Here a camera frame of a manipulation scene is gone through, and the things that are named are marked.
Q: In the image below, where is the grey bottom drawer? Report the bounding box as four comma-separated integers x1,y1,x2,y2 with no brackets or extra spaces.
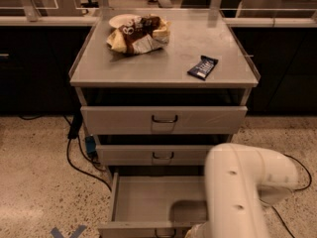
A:
98,174,208,238

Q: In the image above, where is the grey drawer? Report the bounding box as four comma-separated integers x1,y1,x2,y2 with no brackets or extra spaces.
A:
96,145,214,166
98,174,208,238
81,106,247,135

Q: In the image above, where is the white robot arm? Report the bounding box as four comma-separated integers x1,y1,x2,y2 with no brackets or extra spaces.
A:
184,143,298,238

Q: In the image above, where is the grey top drawer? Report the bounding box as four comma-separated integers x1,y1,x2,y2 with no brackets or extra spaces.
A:
81,106,247,135

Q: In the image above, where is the grey middle drawer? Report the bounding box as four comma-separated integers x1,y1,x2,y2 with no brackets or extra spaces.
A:
96,145,214,166

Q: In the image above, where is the grey metal drawer cabinet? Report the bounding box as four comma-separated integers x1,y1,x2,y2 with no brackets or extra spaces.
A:
70,9,260,176

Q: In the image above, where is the blue power adapter box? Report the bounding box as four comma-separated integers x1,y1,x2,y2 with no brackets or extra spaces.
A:
84,136,96,158

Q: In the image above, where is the blue tape floor marker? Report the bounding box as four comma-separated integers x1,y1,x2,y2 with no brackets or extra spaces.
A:
49,224,88,238

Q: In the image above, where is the dark blue snack bar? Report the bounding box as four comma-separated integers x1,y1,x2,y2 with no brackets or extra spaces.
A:
187,56,218,80

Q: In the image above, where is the crumpled brown chip bag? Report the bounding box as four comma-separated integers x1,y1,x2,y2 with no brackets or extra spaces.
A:
106,14,170,56

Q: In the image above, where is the black floor cable right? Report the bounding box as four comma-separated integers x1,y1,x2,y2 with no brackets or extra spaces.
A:
270,152,313,238

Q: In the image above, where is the black floor cable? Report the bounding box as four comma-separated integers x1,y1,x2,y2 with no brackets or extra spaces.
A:
16,114,113,193
270,152,313,238

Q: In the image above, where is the black floor cable left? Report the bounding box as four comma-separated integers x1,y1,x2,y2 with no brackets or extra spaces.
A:
16,114,113,193

